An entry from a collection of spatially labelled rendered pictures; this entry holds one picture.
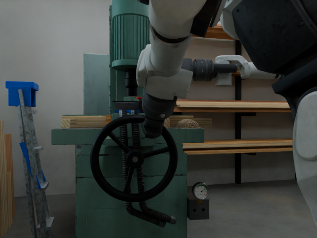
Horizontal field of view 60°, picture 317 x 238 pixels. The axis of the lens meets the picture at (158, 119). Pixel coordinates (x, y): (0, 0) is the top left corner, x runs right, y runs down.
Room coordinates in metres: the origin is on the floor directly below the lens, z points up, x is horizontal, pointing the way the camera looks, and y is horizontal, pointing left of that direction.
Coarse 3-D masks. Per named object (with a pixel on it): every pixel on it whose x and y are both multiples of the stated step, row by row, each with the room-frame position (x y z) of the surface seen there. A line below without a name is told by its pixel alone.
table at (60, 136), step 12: (60, 132) 1.05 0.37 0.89; (72, 132) 1.05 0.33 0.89; (84, 132) 1.06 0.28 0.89; (96, 132) 1.06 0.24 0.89; (180, 132) 1.11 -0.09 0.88; (192, 132) 1.11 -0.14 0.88; (60, 144) 1.05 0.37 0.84; (108, 144) 0.98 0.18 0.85; (132, 144) 0.99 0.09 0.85; (144, 144) 0.99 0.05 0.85
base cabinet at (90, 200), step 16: (144, 176) 1.09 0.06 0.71; (160, 176) 1.10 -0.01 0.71; (176, 176) 1.10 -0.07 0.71; (80, 192) 1.06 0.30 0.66; (96, 192) 1.06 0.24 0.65; (176, 192) 1.10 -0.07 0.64; (80, 208) 1.06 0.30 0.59; (96, 208) 1.06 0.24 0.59; (112, 208) 1.07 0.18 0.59; (160, 208) 1.09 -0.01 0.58; (176, 208) 1.10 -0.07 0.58; (80, 224) 1.06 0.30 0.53; (96, 224) 1.06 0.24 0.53; (112, 224) 1.07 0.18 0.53; (128, 224) 1.08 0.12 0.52; (144, 224) 1.08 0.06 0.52; (176, 224) 1.10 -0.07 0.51
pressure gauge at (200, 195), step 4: (196, 184) 1.06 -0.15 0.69; (200, 184) 1.05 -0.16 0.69; (204, 184) 1.05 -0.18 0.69; (192, 188) 1.07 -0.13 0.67; (196, 188) 1.05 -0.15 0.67; (200, 188) 1.05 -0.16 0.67; (204, 188) 1.05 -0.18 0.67; (208, 188) 1.05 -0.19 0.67; (192, 192) 1.07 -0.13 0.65; (196, 192) 1.05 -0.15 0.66; (200, 192) 1.05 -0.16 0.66; (204, 192) 1.05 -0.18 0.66; (208, 192) 1.06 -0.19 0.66; (196, 196) 1.05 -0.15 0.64; (200, 196) 1.05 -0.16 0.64; (204, 196) 1.05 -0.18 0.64; (200, 200) 1.07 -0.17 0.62
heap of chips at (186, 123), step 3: (183, 120) 1.16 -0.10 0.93; (186, 120) 1.15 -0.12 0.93; (189, 120) 1.15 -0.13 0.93; (192, 120) 1.15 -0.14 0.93; (177, 123) 1.21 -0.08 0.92; (180, 123) 1.16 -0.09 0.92; (183, 123) 1.14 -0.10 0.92; (186, 123) 1.13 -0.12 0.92; (189, 123) 1.13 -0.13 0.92; (192, 123) 1.13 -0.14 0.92; (195, 123) 1.13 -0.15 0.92; (177, 126) 1.19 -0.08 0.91; (180, 126) 1.14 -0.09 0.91; (183, 126) 1.13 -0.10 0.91; (186, 126) 1.12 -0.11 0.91; (189, 126) 1.12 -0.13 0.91; (192, 126) 1.13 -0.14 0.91; (195, 126) 1.13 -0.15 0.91; (198, 126) 1.13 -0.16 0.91
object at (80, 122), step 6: (78, 120) 1.21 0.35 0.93; (84, 120) 1.21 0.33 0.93; (90, 120) 1.21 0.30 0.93; (96, 120) 1.22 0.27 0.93; (102, 120) 1.22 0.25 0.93; (174, 120) 1.26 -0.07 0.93; (180, 120) 1.26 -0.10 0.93; (198, 120) 1.27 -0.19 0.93; (204, 120) 1.28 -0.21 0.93; (210, 120) 1.28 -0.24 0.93; (78, 126) 1.21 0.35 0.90; (84, 126) 1.21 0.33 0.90; (90, 126) 1.21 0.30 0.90; (96, 126) 1.22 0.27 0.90; (102, 126) 1.22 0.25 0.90; (174, 126) 1.26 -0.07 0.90; (204, 126) 1.28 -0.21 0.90; (210, 126) 1.28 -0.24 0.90
